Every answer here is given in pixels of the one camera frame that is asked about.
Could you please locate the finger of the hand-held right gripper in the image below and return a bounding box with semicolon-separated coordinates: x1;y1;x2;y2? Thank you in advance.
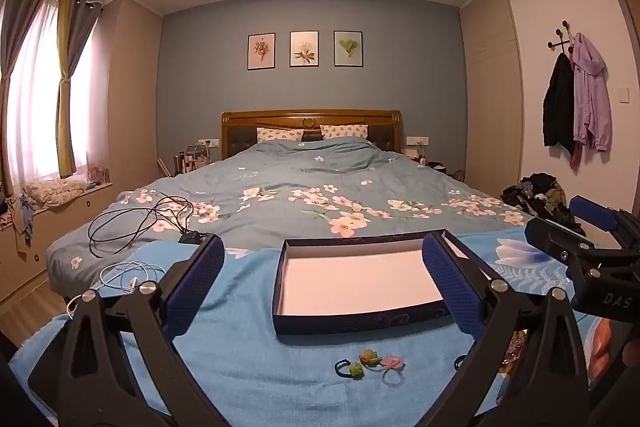
569;195;640;252
525;218;601;278

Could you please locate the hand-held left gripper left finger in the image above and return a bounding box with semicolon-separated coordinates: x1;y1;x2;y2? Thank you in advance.
55;234;236;427

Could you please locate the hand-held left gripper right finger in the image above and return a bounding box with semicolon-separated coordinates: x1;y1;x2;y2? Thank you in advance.
415;231;591;427

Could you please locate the pink flower hair tie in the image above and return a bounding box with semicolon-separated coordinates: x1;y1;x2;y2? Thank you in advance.
381;354;407;383

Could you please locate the navy cardboard box tray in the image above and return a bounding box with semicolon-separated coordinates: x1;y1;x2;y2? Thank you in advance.
272;230;496;338

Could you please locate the person's right hand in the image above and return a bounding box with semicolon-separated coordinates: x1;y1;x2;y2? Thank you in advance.
621;341;640;370

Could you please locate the pile of dark clothes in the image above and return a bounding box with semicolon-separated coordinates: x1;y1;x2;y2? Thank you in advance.
501;173;586;233

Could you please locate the light blue flower blanket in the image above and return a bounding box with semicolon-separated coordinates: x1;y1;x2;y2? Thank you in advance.
10;229;621;427

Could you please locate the purple jacket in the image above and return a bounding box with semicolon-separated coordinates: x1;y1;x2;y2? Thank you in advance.
570;32;613;172

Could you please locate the black jacket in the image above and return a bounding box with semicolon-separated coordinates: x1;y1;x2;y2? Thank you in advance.
543;53;576;156

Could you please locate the dark bedside table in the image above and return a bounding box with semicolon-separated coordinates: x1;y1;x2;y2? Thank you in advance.
427;162;466;180

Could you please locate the cosmetics organizer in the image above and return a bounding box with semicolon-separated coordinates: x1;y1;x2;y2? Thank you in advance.
172;144;211;175

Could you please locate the beige wardrobe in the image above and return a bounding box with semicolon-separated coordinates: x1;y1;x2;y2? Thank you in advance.
87;0;163;202
459;0;525;192

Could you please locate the beige window bench cabinet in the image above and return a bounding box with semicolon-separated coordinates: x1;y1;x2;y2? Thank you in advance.
0;179;118;308

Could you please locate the blue floral duvet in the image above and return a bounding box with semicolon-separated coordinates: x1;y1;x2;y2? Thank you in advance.
46;138;531;303

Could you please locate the folded floral quilt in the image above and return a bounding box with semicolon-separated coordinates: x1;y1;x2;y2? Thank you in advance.
22;179;88;208

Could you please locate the white patterned pillow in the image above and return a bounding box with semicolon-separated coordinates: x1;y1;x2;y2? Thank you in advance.
320;124;370;140
256;127;304;144

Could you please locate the blue cloth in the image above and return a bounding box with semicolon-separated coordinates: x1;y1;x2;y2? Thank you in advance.
5;194;38;253

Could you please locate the wooden bed headboard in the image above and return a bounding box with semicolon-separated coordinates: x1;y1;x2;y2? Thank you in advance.
221;109;402;160

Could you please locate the white sheer curtain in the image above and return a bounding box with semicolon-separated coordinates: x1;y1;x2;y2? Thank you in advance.
5;0;108;208

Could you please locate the yellow grey curtain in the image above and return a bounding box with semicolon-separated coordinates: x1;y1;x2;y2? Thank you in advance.
54;0;103;179

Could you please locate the pink framed flower picture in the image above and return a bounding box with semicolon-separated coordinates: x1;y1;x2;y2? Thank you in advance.
247;33;276;70

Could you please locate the cream framed flower picture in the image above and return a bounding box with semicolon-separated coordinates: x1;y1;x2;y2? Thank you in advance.
289;31;319;68

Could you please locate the black cable with adapter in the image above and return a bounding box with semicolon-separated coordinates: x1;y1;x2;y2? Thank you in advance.
88;194;213;258

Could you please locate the white cable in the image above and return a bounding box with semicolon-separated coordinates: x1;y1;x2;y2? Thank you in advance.
65;261;166;315

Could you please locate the black wall coat rack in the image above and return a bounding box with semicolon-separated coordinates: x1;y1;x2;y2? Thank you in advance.
546;21;576;55

